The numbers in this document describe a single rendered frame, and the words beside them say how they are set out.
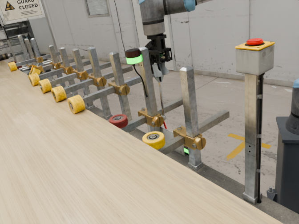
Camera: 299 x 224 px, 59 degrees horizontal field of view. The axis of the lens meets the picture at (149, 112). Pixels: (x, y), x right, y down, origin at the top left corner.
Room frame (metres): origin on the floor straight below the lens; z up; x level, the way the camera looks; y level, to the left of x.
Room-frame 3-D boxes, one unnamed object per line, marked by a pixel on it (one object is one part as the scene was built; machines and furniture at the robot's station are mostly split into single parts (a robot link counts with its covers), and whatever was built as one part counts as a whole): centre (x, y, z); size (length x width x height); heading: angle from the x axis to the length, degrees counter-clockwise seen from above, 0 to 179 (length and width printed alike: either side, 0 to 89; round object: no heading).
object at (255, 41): (0.66, -0.29, 1.22); 0.04 x 0.04 x 0.02
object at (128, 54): (1.06, 0.03, 1.17); 0.06 x 0.06 x 0.02
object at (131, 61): (1.06, 0.03, 1.14); 0.06 x 0.06 x 0.02
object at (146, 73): (1.09, -0.01, 0.94); 0.04 x 0.04 x 0.48; 33
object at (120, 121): (1.04, 0.14, 0.85); 0.08 x 0.08 x 0.11
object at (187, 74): (0.88, -0.15, 0.89); 0.04 x 0.04 x 0.48; 33
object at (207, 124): (0.94, -0.16, 0.83); 0.44 x 0.03 x 0.04; 123
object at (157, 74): (1.12, -0.07, 1.05); 0.06 x 0.03 x 0.09; 34
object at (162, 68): (1.14, -0.09, 1.05); 0.06 x 0.03 x 0.09; 34
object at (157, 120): (1.11, 0.00, 0.85); 0.14 x 0.06 x 0.05; 33
